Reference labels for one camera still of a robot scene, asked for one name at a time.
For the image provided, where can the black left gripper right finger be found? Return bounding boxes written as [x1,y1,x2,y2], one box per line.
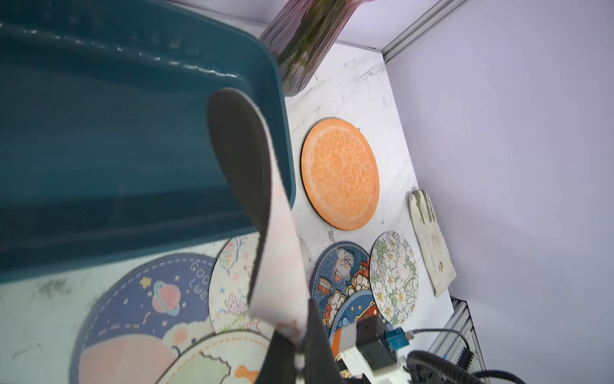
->
[302,299,345,384]

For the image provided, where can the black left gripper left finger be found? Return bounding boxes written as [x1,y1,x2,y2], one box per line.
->
[255,331,297,384]

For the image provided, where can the blue bears small coaster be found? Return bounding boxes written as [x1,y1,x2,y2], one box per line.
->
[310,241,369,334]

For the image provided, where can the pink bunny white coaster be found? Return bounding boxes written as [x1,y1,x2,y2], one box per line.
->
[207,88,309,347]

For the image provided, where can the green floral white coaster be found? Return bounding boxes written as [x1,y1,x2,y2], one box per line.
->
[369,231,419,327]

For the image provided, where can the blue bears large coaster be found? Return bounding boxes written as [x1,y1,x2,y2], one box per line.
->
[329,290,380,358]

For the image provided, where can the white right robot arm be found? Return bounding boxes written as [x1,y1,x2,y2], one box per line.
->
[329,316,523,383]

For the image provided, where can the teal storage box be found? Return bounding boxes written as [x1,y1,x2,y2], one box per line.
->
[1,1,296,283]

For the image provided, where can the white butterfly round coaster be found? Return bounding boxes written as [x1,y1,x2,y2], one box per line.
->
[209,233,273,339]

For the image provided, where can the purple planet round coaster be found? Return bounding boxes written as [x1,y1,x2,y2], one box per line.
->
[69,253,215,383]

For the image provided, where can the orange round coaster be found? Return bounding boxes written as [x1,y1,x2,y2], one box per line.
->
[301,118,381,231]

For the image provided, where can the glass vase with flowers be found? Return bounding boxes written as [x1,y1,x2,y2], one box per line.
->
[260,0,366,97]

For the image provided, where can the aluminium frame post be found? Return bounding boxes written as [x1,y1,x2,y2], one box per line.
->
[382,0,468,63]

